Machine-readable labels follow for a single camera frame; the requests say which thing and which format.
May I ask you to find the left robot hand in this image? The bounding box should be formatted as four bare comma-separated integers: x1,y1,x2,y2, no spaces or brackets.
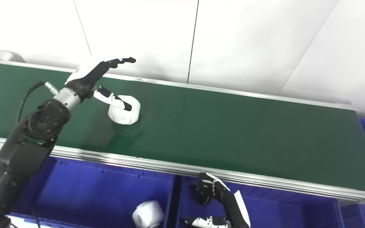
65,57,137,112

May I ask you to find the green conveyor belt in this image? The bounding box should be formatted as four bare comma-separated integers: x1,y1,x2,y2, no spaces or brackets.
0,57,365,207
0,61,365,194

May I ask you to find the white cylindrical plastic part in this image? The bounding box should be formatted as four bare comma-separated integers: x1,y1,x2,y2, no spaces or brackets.
108,95,141,125
132,200,165,228

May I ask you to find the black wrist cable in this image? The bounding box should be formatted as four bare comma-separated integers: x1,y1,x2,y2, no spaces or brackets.
17,81,59,124

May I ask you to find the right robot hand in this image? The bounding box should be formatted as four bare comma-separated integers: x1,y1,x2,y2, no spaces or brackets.
184,172,251,228

